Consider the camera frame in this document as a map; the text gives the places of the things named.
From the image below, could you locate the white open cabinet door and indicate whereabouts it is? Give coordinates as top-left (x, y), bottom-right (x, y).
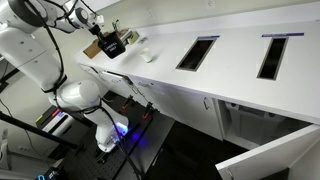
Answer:
top-left (214, 124), bottom-right (320, 180)

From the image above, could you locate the white closed drawer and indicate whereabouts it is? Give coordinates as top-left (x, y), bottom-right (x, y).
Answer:
top-left (131, 77), bottom-right (169, 116)

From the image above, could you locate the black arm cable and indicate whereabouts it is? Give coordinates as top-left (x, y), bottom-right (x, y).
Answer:
top-left (23, 0), bottom-right (68, 94)

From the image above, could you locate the black electronics box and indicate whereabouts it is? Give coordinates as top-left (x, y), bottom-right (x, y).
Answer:
top-left (34, 105), bottom-right (73, 135)

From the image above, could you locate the black tripod pole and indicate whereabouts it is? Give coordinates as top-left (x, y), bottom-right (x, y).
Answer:
top-left (0, 111), bottom-right (80, 150)

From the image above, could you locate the white closed cabinet door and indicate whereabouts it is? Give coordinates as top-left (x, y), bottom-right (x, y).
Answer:
top-left (164, 84), bottom-right (225, 142)

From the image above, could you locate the white open drawer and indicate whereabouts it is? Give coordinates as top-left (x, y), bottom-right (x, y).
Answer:
top-left (99, 69), bottom-right (135, 98)

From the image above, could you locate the olive tape dispenser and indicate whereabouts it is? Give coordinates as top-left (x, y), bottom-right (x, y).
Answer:
top-left (126, 30), bottom-right (140, 46)

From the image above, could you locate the black clamp orange handle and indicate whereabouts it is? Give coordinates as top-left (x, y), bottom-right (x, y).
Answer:
top-left (141, 101), bottom-right (155, 121)
top-left (121, 94), bottom-right (135, 112)

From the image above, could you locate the silver cabinet door handle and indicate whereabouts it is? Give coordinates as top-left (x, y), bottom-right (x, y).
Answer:
top-left (202, 96), bottom-right (212, 111)

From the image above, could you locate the grey bin in cabinet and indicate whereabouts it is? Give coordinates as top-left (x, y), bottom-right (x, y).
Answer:
top-left (223, 100), bottom-right (313, 148)

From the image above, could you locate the white paper cup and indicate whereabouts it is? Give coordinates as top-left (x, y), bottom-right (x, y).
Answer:
top-left (139, 47), bottom-right (154, 64)

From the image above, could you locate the blue label strip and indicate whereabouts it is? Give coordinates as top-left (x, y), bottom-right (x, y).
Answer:
top-left (198, 34), bottom-right (221, 40)
top-left (261, 32), bottom-right (305, 38)

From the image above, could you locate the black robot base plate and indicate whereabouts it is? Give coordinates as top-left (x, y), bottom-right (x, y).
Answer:
top-left (62, 92), bottom-right (176, 180)

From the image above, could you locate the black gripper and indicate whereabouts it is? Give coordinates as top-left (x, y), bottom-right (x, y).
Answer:
top-left (88, 23), bottom-right (107, 43)

